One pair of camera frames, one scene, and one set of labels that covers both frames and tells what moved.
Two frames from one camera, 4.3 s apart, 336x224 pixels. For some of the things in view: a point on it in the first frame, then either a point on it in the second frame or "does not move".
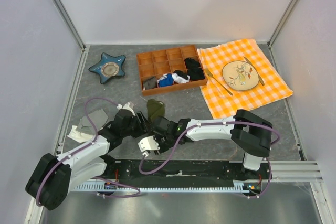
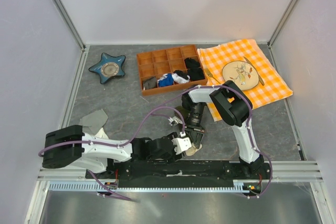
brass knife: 260,78 does not move
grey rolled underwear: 150,83 does not move
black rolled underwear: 194,69 does not move
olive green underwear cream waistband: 155,109 to 192,150
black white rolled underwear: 179,77 does not move
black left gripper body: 135,128 to 169,157
